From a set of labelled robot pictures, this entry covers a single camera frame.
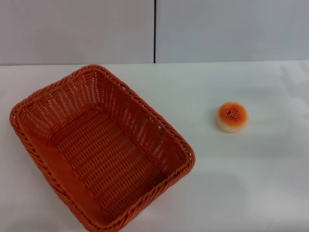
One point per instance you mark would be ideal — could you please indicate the round sesame bread bun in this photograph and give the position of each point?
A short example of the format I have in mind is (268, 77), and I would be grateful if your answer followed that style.
(231, 118)

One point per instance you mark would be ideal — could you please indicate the orange woven plastic basket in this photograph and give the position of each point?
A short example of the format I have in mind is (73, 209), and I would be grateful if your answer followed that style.
(103, 157)

